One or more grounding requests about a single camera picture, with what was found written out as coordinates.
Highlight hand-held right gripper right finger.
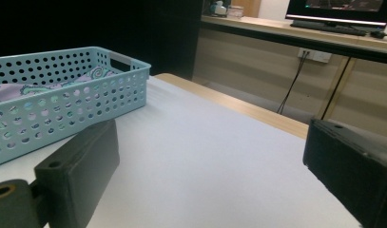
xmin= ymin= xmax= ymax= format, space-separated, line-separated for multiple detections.
xmin=302 ymin=117 xmax=387 ymax=228

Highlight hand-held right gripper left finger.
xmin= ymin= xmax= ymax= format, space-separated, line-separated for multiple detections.
xmin=34 ymin=119 xmax=121 ymax=228

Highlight light blue perforated plastic basket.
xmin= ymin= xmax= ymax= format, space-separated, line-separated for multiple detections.
xmin=0 ymin=46 xmax=152 ymax=169

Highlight purple seahorse print cloth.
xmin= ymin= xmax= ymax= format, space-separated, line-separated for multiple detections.
xmin=0 ymin=65 xmax=119 ymax=107

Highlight black computer mouse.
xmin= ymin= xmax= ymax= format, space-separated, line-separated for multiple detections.
xmin=369 ymin=29 xmax=387 ymax=40

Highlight black keyboard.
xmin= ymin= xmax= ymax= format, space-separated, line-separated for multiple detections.
xmin=290 ymin=19 xmax=368 ymax=37

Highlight beige wooden counter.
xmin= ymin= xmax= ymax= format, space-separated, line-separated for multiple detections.
xmin=191 ymin=14 xmax=387 ymax=140

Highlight dark screen computer monitor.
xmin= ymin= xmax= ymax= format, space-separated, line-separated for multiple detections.
xmin=285 ymin=0 xmax=387 ymax=27

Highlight wooden board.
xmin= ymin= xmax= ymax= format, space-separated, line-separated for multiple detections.
xmin=230 ymin=0 xmax=262 ymax=19

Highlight clear plastic box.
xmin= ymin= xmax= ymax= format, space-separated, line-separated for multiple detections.
xmin=226 ymin=5 xmax=245 ymax=19

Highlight white and blue bottle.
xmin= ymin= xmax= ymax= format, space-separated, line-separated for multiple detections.
xmin=212 ymin=0 xmax=228 ymax=17

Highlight black power cable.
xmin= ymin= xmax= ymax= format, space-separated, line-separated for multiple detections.
xmin=276 ymin=50 xmax=311 ymax=116

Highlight white wall outlet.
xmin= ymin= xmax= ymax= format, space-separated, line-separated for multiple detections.
xmin=297 ymin=47 xmax=334 ymax=64

